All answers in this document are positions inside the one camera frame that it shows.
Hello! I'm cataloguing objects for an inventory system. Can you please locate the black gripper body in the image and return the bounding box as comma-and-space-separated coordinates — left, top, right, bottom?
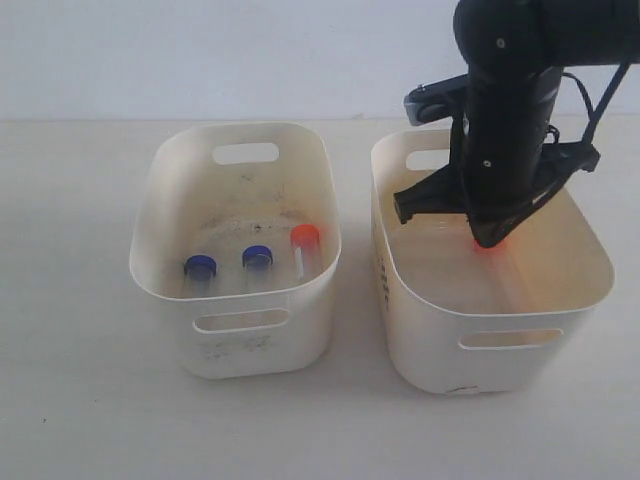
445, 67, 600, 225

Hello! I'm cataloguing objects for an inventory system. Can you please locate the orange-capped tube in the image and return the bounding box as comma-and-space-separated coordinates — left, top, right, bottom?
290, 224, 322, 282
473, 241, 527, 314

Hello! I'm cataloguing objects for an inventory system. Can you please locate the white plastic bin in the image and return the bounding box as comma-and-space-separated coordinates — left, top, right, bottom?
129, 122, 342, 379
371, 130, 615, 395

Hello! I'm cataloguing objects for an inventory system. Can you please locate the blue-capped tube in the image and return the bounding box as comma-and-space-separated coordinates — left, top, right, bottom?
242, 245, 273, 293
183, 254, 217, 298

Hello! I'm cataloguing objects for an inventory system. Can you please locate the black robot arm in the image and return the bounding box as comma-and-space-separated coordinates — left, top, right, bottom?
393, 0, 639, 248

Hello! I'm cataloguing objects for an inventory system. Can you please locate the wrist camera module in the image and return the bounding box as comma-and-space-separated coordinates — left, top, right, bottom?
404, 74, 468, 126

